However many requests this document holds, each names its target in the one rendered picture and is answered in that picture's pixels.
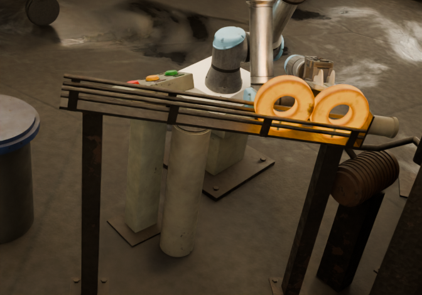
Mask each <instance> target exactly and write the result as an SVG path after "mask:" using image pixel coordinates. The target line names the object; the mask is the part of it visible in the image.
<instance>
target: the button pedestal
mask: <svg viewBox="0 0 422 295"><path fill-rule="evenodd" d="M181 73H182V74H184V75H181V76H179V77H173V76H175V75H165V73H161V74H157V76H159V79H157V80H161V79H166V80H164V81H160V82H154V81H157V80H152V81H147V80H146V78H142V79H139V80H137V81H138V82H139V84H140V85H147V86H152V87H160V88H165V89H173V90H181V91H186V90H190V89H194V81H193V74H192V73H187V72H178V73H177V74H176V75H179V74H181ZM113 88H118V89H126V90H134V91H139V92H147V93H152V94H160V95H168V93H163V92H154V91H150V90H141V89H136V88H129V87H120V86H114V87H113ZM113 99H117V100H126V99H118V98H113ZM126 101H131V102H139V103H144V104H153V105H161V106H166V105H162V104H154V103H149V102H140V101H135V100H126ZM166 129H167V124H165V123H160V122H151V121H142V120H137V119H131V128H130V138H129V159H128V169H127V190H126V210H125V213H122V214H120V215H118V216H116V217H114V218H111V219H109V220H107V223H108V224H109V225H110V226H111V227H112V228H113V229H114V230H115V231H116V232H117V233H118V234H119V235H120V236H121V237H122V238H123V239H124V240H125V241H126V242H127V243H128V244H129V245H130V246H131V247H134V246H136V245H139V244H141V243H143V242H145V241H147V240H149V239H151V238H153V237H155V236H157V235H159V234H160V233H161V226H162V219H163V215H162V214H161V213H160V212H159V211H158V209H159V202H160V190H161V179H162V172H163V160H164V153H165V141H166Z"/></svg>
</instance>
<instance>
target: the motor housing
mask: <svg viewBox="0 0 422 295"><path fill-rule="evenodd" d="M398 176H399V163H398V161H397V159H396V157H395V156H394V155H393V153H392V152H390V151H389V150H383V151H379V152H375V151H364V152H361V153H360V154H358V155H357V157H356V158H355V159H353V160H351V159H348V160H346V161H344V162H342V163H340V164H339V166H338V169H337V173H336V175H335V179H334V182H333V185H332V189H331V192H330V194H331V196H332V197H333V199H334V200H335V201H337V202H338V203H339V205H338V209H337V212H336V215H335V218H334V221H333V224H332V228H331V231H330V234H329V236H328V240H327V244H326V246H325V250H324V252H323V255H322V259H321V262H320V265H319V268H318V271H317V274H316V276H317V277H319V278H320V279H321V280H322V281H323V282H325V283H326V284H327V285H329V286H330V287H331V288H332V289H333V290H335V291H336V292H337V293H339V292H340V291H342V290H343V289H345V288H346V287H347V286H349V285H350V284H351V283H352V281H353V279H354V276H355V273H356V270H357V268H358V265H359V262H360V259H361V257H362V254H363V252H364V249H365V246H366V243H367V241H368V238H369V235H370V233H371V230H372V227H373V225H374V222H375V220H376V216H377V214H378V211H379V209H380V206H381V203H382V200H383V198H384V195H385V193H384V192H383V190H384V189H386V188H387V187H389V186H391V185H392V184H393V183H394V182H395V181H396V180H397V178H398Z"/></svg>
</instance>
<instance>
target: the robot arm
mask: <svg viewBox="0 0 422 295"><path fill-rule="evenodd" d="M304 2H305V0H246V3H247V4H248V5H249V32H245V31H244V30H243V29H241V28H236V27H234V26H229V27H225V28H221V29H219V30H218V31H217V32H216V33H215V36H214V41H213V50H212V61H211V66H210V68H209V70H208V72H207V74H206V76H205V86H206V87H207V88H208V89H209V90H211V91H213V92H216V93H218V94H234V93H236V92H238V91H240V90H241V88H242V78H241V70H240V69H241V63H248V62H250V78H251V87H249V88H246V89H245V90H244V95H243V100H248V101H253V102H254V99H255V96H256V94H257V92H258V90H259V89H260V88H261V87H262V85H263V84H265V83H266V82H267V81H268V80H270V79H272V78H273V62H274V61H276V60H278V59H279V58H280V57H281V55H282V53H283V48H284V40H283V36H282V32H283V31H284V29H285V27H286V25H287V24H288V21H289V20H290V18H291V16H292V15H293V13H294V11H295V9H296V7H297V5H299V4H302V3H304ZM284 69H285V71H286V73H287V75H292V76H296V77H299V78H301V79H302V80H304V81H305V82H306V83H307V84H308V85H309V87H310V88H311V91H312V92H313V95H314V98H315V97H316V96H317V95H318V94H319V93H320V91H323V90H325V89H326V88H328V87H331V86H333V85H335V83H334V82H335V71H334V70H333V62H332V61H330V60H324V59H323V58H322V59H320V58H317V57H316V56H302V55H291V56H289V57H288V58H287V59H286V61H285V63H284ZM294 104H295V98H294V97H292V96H283V97H280V98H279V99H278V100H277V101H275V103H274V105H282V106H287V107H292V106H294Z"/></svg>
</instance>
